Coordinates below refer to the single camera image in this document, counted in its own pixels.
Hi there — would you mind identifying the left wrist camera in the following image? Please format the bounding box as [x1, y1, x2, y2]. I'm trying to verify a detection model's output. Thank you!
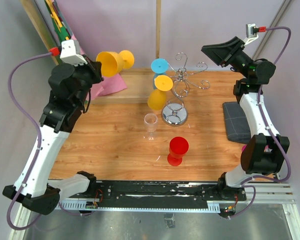
[60, 39, 88, 66]

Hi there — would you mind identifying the pink garment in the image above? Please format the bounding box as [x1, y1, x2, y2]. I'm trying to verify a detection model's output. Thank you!
[69, 34, 128, 98]

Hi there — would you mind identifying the yellow clothes hanger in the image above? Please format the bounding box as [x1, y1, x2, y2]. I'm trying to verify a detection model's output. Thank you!
[45, 0, 71, 41]

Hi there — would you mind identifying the grey folded cloth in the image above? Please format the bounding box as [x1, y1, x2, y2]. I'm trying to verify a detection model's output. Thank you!
[222, 101, 251, 144]

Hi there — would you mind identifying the chrome wine glass rack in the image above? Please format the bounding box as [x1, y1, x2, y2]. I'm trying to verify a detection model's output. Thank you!
[161, 52, 211, 127]

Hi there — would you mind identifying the clear wine glass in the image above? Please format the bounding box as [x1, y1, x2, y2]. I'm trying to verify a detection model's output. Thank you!
[143, 113, 158, 141]

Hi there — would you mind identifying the green garment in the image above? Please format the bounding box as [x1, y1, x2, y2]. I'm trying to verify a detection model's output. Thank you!
[44, 0, 73, 43]

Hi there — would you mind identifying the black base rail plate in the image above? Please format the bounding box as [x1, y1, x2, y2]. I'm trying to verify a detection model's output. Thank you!
[59, 179, 248, 213]

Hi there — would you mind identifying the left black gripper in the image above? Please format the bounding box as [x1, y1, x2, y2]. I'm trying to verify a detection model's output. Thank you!
[70, 53, 105, 107]

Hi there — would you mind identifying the purple cable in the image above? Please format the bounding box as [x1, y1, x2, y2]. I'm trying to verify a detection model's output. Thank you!
[6, 46, 91, 230]
[224, 24, 292, 221]

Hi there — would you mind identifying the red plastic wine glass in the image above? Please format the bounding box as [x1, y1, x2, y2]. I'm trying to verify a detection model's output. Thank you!
[167, 136, 189, 167]

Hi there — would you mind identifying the wooden clothes rack frame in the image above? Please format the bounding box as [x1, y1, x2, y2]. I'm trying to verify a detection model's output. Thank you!
[20, 0, 153, 104]

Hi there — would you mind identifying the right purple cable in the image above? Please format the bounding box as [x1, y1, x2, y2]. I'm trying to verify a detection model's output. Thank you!
[224, 24, 292, 221]

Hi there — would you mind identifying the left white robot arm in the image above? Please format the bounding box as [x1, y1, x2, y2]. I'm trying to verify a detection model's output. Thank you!
[2, 61, 103, 215]

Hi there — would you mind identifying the yellow wine glass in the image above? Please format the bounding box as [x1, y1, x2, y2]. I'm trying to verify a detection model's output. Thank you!
[95, 50, 135, 78]
[147, 75, 174, 111]

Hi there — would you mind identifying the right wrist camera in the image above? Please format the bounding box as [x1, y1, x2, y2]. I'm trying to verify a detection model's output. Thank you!
[243, 23, 259, 46]

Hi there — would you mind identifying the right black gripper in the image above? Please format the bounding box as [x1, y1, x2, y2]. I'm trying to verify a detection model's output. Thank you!
[201, 36, 255, 80]

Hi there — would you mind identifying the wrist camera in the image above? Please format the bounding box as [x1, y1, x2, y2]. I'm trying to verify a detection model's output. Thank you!
[243, 23, 259, 46]
[60, 39, 88, 66]

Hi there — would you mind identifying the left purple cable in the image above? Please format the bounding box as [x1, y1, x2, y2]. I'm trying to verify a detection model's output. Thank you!
[6, 46, 91, 230]

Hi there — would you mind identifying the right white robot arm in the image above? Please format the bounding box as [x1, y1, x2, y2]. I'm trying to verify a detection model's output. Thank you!
[201, 36, 290, 200]

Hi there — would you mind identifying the blue plastic wine glass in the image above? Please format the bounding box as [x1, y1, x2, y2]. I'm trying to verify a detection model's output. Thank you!
[150, 58, 169, 90]

